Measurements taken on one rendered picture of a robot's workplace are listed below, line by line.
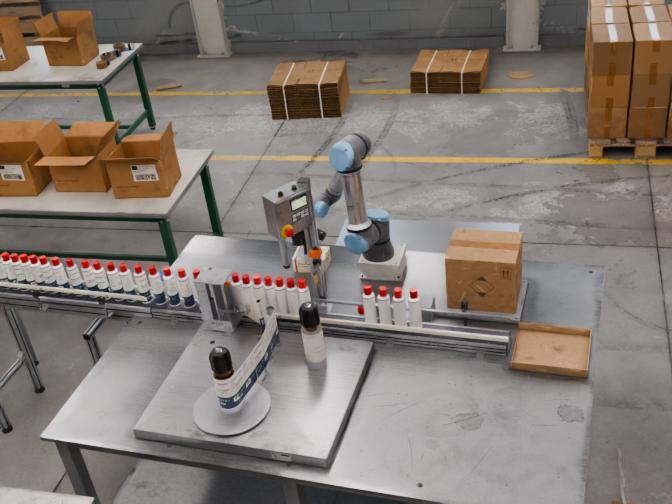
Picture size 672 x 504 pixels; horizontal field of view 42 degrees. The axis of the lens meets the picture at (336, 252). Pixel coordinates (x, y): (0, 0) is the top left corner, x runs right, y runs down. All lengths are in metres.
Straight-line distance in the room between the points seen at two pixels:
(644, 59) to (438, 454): 4.00
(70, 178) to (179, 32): 4.45
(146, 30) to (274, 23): 1.45
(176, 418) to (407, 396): 0.91
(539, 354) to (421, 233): 1.08
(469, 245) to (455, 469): 1.05
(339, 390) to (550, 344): 0.90
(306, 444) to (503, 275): 1.12
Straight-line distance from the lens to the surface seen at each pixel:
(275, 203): 3.58
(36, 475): 4.87
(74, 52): 7.63
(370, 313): 3.74
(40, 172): 5.67
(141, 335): 4.10
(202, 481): 4.21
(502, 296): 3.82
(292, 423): 3.41
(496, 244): 3.83
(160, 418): 3.57
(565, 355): 3.70
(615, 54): 6.58
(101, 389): 3.88
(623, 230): 6.03
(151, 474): 4.31
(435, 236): 4.43
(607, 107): 6.74
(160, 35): 9.86
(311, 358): 3.58
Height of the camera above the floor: 3.24
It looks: 33 degrees down
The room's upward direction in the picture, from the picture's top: 8 degrees counter-clockwise
